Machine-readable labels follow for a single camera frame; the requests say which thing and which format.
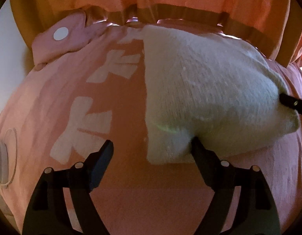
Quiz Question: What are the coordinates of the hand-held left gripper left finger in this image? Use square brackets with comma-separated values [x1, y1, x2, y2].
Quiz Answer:
[22, 139, 114, 235]

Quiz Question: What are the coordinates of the brown wooden headboard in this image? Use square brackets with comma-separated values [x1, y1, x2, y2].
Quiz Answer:
[85, 4, 298, 66]

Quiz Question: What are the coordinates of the cream knit garment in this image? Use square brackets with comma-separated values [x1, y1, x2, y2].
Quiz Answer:
[142, 24, 299, 164]

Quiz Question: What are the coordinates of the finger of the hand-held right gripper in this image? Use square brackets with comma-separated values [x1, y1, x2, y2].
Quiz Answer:
[279, 92, 302, 118]

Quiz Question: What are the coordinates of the pink printed blanket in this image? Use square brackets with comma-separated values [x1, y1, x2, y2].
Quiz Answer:
[0, 22, 302, 235]

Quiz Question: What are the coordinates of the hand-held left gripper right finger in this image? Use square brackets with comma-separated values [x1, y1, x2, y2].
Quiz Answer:
[191, 138, 281, 235]

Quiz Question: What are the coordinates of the pink pillow with white dot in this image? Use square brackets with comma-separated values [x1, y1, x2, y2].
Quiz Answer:
[32, 10, 89, 71]

